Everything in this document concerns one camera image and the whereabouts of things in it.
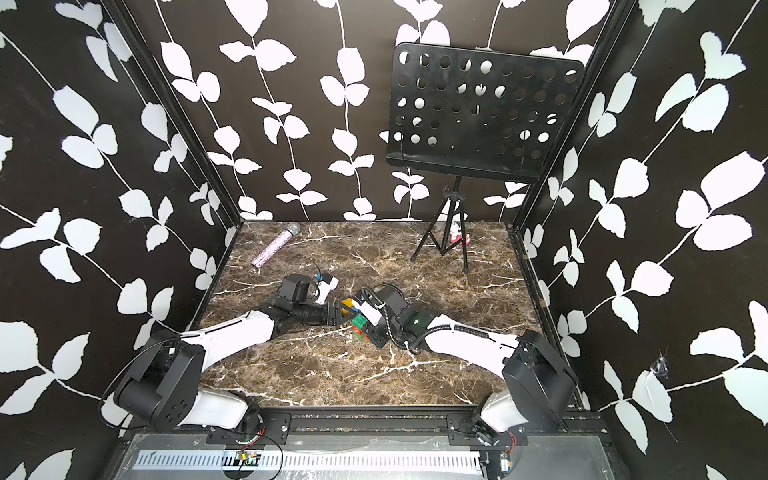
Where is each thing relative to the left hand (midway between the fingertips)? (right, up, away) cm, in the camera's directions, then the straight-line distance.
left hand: (352, 311), depth 85 cm
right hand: (+4, -2, -3) cm, 5 cm away
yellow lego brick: (-3, +1, +11) cm, 11 cm away
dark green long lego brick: (+3, -2, -3) cm, 4 cm away
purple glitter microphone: (-29, +23, +29) cm, 47 cm away
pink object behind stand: (+37, +23, +27) cm, 51 cm away
